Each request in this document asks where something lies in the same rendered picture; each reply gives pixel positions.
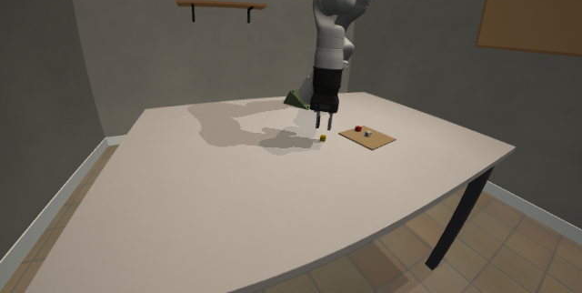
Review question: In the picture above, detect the tan flat mat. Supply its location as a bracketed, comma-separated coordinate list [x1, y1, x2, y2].
[338, 126, 396, 151]

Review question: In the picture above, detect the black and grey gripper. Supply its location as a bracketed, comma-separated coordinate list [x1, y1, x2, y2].
[310, 47, 348, 131]

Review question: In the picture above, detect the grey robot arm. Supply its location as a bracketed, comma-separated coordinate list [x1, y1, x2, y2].
[298, 0, 371, 104]

